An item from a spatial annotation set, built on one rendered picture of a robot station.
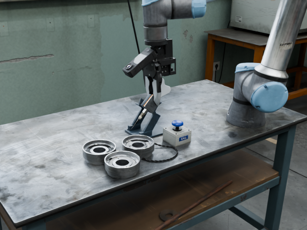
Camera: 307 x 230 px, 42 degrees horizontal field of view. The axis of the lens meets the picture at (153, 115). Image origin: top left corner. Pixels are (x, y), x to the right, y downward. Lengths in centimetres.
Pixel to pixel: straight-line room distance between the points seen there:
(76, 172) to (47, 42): 171
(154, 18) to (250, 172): 83
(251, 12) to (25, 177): 265
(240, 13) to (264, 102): 224
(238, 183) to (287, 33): 64
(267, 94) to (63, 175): 70
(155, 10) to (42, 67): 171
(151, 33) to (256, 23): 228
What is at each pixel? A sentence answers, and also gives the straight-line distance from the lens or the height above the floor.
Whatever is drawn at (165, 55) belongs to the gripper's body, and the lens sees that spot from 128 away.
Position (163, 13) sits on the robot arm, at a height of 124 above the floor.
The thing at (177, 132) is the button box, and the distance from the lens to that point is 135.
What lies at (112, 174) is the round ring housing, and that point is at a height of 82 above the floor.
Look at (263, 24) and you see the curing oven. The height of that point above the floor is 88.
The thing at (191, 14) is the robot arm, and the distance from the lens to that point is 125.
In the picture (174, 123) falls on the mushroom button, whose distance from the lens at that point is 134.
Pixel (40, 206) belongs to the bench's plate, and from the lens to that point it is 108.
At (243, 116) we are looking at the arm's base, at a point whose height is 84.
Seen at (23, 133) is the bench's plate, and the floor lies 80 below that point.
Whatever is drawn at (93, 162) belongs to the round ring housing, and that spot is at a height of 81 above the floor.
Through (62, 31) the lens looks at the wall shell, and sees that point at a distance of 284.
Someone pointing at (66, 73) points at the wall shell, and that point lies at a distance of 292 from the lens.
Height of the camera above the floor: 141
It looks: 22 degrees down
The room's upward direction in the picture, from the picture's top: 1 degrees clockwise
